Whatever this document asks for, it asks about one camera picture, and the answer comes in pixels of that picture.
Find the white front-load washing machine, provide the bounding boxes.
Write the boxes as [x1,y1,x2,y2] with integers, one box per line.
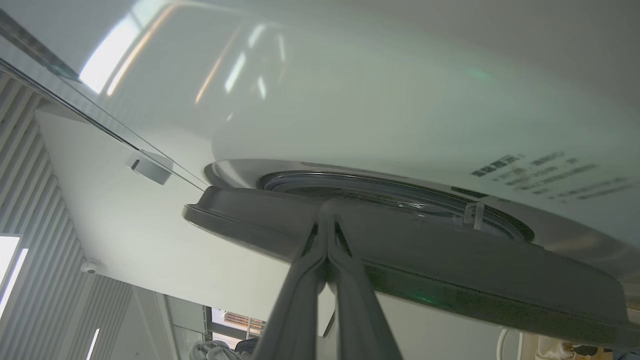
[0,0,640,301]

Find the dark grey glass washer door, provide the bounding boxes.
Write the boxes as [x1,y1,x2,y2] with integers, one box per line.
[182,186,640,351]

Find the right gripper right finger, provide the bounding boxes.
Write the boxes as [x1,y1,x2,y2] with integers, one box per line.
[327,212,404,360]

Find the window with dark frame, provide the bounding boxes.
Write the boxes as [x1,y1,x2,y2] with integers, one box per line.
[202,306,267,351]

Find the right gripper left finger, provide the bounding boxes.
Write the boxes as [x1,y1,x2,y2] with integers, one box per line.
[252,210,329,360]

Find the small white round sensor box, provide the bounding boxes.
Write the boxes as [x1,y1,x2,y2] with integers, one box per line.
[125,149,175,186]

